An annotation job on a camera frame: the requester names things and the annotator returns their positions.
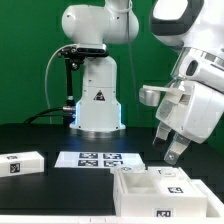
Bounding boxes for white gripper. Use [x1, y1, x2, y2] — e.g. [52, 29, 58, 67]
[153, 81, 224, 165]

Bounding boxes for white cabinet door panel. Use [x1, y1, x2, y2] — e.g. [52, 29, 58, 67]
[148, 166, 193, 196]
[110, 164, 145, 174]

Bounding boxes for white cabinet body box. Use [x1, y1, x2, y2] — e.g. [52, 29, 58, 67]
[113, 170, 207, 217]

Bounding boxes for white cabinet top block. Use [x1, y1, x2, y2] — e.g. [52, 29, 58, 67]
[0, 151, 44, 177]

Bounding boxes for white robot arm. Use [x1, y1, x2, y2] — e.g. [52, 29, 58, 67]
[62, 0, 224, 164]

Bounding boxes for white marker sheet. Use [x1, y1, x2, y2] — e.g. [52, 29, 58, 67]
[55, 151, 142, 169]

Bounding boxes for white corner guide rail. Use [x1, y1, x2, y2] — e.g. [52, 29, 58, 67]
[193, 179, 224, 218]

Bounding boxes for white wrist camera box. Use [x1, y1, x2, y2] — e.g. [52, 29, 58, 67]
[171, 48, 224, 93]

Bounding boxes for black base cables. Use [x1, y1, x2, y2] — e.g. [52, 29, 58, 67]
[23, 106, 78, 125]

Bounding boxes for black camera on stand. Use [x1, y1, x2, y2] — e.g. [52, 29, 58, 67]
[57, 44, 109, 107]

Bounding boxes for grey camera cable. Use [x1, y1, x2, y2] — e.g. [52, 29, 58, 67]
[44, 43, 78, 110]

